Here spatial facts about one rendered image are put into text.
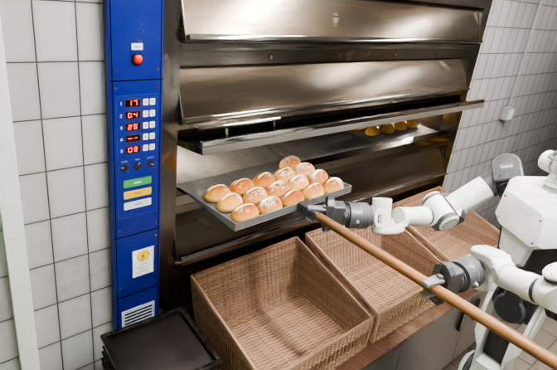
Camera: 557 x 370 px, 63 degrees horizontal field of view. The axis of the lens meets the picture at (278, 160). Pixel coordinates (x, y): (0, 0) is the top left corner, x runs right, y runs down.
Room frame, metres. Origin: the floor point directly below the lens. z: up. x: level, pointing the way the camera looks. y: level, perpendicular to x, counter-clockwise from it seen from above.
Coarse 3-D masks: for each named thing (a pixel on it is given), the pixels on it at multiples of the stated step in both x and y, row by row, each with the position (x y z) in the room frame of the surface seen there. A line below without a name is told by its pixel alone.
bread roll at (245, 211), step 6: (240, 204) 1.27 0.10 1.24; (246, 204) 1.28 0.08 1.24; (252, 204) 1.29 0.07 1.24; (234, 210) 1.25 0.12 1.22; (240, 210) 1.25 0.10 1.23; (246, 210) 1.25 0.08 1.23; (252, 210) 1.27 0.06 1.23; (234, 216) 1.24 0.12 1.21; (240, 216) 1.24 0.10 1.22; (246, 216) 1.24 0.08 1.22; (252, 216) 1.26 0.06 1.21
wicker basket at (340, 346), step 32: (256, 256) 1.60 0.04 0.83; (288, 256) 1.71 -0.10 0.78; (192, 288) 1.38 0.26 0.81; (224, 288) 1.47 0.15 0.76; (256, 288) 1.56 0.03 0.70; (288, 288) 1.67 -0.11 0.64; (320, 288) 1.62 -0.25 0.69; (224, 320) 1.44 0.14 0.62; (256, 320) 1.50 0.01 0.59; (288, 320) 1.52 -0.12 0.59; (320, 320) 1.54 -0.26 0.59; (352, 320) 1.49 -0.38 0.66; (224, 352) 1.22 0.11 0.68; (256, 352) 1.33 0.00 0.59; (288, 352) 1.35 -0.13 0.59; (320, 352) 1.23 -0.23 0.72; (352, 352) 1.37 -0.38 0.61
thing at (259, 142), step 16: (352, 112) 2.03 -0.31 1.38; (368, 112) 2.04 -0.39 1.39; (384, 112) 2.05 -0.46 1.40; (432, 112) 2.13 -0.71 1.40; (448, 112) 2.23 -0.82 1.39; (240, 128) 1.59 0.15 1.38; (256, 128) 1.60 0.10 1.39; (336, 128) 1.68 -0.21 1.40; (352, 128) 1.74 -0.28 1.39; (192, 144) 1.32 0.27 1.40; (224, 144) 1.33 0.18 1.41; (240, 144) 1.37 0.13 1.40; (256, 144) 1.42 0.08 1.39
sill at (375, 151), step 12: (444, 132) 2.61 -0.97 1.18; (384, 144) 2.23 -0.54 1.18; (396, 144) 2.26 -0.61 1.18; (408, 144) 2.30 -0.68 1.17; (420, 144) 2.39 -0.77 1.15; (324, 156) 1.95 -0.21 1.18; (336, 156) 1.97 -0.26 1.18; (348, 156) 1.99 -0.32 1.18; (360, 156) 2.04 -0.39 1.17; (372, 156) 2.11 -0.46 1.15; (324, 168) 1.88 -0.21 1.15; (180, 192) 1.42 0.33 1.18; (180, 204) 1.40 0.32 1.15
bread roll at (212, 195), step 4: (216, 184) 1.39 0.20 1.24; (220, 184) 1.39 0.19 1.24; (208, 188) 1.37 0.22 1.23; (212, 188) 1.37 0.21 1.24; (216, 188) 1.37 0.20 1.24; (220, 188) 1.37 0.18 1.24; (224, 188) 1.38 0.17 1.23; (228, 188) 1.40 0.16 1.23; (208, 192) 1.36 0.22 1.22; (212, 192) 1.35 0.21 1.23; (216, 192) 1.36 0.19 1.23; (220, 192) 1.36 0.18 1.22; (224, 192) 1.37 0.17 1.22; (228, 192) 1.38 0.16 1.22; (204, 196) 1.36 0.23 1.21; (208, 196) 1.35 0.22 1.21; (212, 196) 1.35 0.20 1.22; (216, 196) 1.35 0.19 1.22; (220, 196) 1.36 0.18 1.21; (208, 200) 1.35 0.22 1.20; (212, 200) 1.35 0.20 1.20; (216, 200) 1.35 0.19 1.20
